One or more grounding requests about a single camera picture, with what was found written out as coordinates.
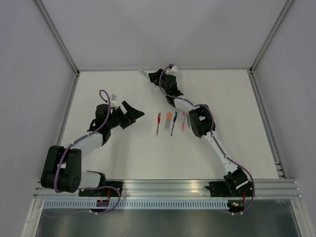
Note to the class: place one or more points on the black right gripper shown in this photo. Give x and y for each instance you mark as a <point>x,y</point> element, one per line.
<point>156,75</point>

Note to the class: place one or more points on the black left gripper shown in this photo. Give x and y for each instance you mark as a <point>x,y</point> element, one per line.
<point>132,114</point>

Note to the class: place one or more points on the green highlighter pen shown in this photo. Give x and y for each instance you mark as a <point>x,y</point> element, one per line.
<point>143,73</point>

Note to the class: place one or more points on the orange highlighter pen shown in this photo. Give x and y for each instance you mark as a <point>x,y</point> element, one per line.
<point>168,121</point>

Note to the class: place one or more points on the blue gel pen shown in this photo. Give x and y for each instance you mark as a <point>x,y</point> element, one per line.
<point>173,123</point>

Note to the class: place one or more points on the purple grey marker pen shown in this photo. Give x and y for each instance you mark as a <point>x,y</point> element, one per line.
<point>188,121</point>

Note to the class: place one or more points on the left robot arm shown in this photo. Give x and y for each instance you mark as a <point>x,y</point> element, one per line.
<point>62,171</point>

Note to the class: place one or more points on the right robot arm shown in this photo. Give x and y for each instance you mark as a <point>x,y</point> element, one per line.
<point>203,127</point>

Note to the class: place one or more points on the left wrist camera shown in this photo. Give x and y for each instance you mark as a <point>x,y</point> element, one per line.
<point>113,101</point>

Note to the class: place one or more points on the aluminium mounting rail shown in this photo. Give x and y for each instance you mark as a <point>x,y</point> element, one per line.
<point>206,189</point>

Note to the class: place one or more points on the white slotted cable duct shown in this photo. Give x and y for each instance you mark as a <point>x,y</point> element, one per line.
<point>136,204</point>

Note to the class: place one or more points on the left aluminium frame post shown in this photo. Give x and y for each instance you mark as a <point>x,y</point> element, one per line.
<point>57,37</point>

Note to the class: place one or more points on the aluminium frame post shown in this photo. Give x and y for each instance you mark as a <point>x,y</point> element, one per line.
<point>272,33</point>
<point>57,37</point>

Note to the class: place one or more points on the right aluminium frame post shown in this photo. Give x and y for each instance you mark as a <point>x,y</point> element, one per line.
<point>272,33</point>

